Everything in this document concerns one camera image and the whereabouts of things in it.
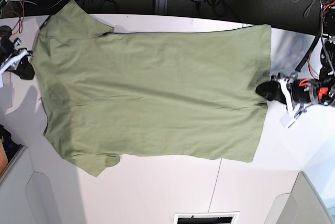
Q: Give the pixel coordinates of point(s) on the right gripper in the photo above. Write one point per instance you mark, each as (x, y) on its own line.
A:
(16, 60)

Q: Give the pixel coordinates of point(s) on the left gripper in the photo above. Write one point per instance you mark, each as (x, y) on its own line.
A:
(296, 93)

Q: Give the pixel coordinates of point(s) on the green t-shirt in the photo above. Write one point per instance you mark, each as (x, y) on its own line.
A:
(107, 94)

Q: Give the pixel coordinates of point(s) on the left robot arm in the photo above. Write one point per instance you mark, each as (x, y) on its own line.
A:
(325, 77)

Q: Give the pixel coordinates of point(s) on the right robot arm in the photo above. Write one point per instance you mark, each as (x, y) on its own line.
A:
(16, 8)

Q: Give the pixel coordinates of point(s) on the white table vent grille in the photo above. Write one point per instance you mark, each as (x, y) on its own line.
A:
(206, 218)

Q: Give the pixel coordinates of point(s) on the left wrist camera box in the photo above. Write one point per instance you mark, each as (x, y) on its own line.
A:
(287, 121)

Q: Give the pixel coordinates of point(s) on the metal table leg post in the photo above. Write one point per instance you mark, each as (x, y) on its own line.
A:
(161, 7)

